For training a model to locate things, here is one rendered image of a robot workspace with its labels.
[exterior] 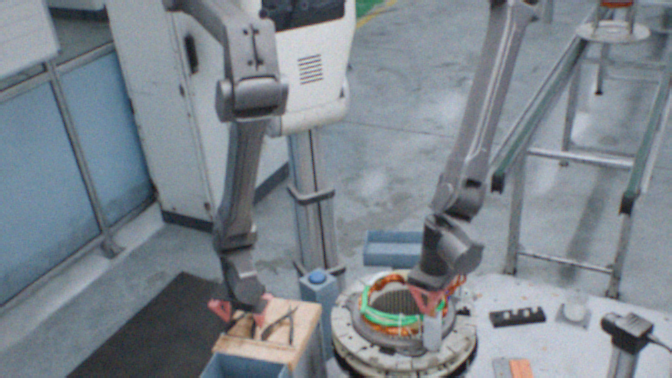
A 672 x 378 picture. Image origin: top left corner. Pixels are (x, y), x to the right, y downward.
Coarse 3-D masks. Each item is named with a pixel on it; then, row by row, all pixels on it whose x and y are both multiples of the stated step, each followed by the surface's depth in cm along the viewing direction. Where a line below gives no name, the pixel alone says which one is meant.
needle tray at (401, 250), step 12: (372, 240) 180; (384, 240) 179; (396, 240) 178; (408, 240) 178; (420, 240) 177; (372, 252) 169; (384, 252) 169; (396, 252) 175; (408, 252) 175; (420, 252) 175; (372, 264) 171; (384, 264) 171; (396, 264) 170; (408, 264) 170
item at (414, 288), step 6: (408, 282) 123; (408, 288) 124; (414, 288) 123; (420, 288) 122; (426, 288) 122; (414, 294) 125; (432, 294) 121; (438, 294) 121; (420, 300) 126; (432, 300) 123; (420, 306) 127; (426, 306) 126; (432, 306) 125; (426, 312) 127
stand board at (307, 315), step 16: (272, 304) 155; (288, 304) 155; (304, 304) 154; (240, 320) 152; (272, 320) 151; (304, 320) 150; (256, 336) 147; (272, 336) 146; (288, 336) 146; (304, 336) 145; (240, 352) 143; (256, 352) 142; (272, 352) 142; (288, 352) 142; (288, 368) 140
